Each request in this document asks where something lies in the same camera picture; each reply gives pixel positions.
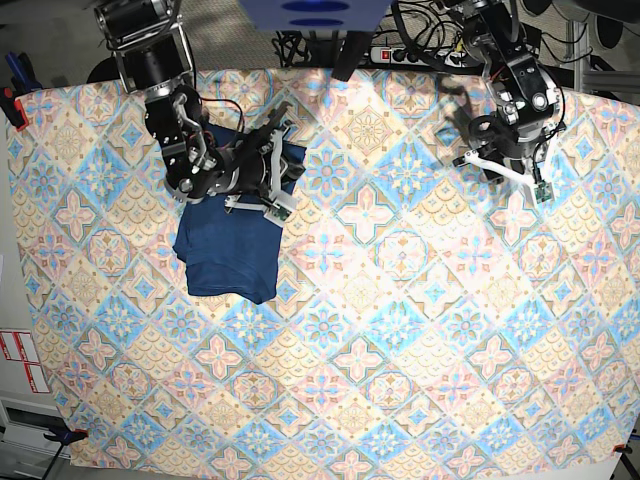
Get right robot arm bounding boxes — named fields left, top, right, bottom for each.
left=94, top=1, right=304, bottom=226

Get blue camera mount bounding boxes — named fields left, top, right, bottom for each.
left=239, top=0, right=391, bottom=31

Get blue long-sleeve T-shirt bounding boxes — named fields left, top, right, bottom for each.
left=172, top=122, right=307, bottom=305

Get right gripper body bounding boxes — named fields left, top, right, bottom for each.
left=189, top=127, right=295, bottom=203

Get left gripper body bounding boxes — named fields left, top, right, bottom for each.
left=469, top=114, right=557, bottom=167

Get black red table clamp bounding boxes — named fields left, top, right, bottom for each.
left=1, top=52, right=43, bottom=132

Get red white labels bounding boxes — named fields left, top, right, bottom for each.
left=1, top=330, right=50, bottom=394

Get orange corner clamp left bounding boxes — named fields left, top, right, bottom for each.
left=43, top=428, right=88, bottom=446

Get white power strip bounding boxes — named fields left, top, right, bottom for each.
left=368, top=46, right=467, bottom=67

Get patterned tile tablecloth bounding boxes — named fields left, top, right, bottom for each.
left=7, top=70, right=639, bottom=479

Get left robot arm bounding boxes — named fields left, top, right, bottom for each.
left=391, top=1, right=566, bottom=204

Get orange corner clamp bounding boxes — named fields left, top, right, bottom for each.
left=43, top=428, right=88, bottom=446
left=613, top=444, right=633, bottom=454

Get tangled black cables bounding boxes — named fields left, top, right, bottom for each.
left=272, top=0, right=481, bottom=69

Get orange corner clamp right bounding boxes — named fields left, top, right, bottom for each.
left=613, top=444, right=633, bottom=454

